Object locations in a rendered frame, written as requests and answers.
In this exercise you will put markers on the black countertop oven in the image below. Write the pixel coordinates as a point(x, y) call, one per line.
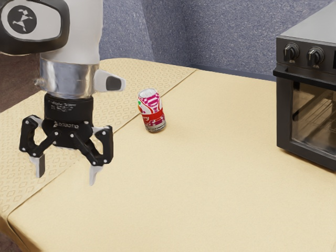
point(307, 89)

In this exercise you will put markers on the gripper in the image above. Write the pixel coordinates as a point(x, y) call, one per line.
point(68, 115)

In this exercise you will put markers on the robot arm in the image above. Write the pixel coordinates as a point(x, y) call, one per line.
point(78, 31)

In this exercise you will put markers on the red and white drink can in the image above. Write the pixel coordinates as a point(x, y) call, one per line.
point(152, 110)

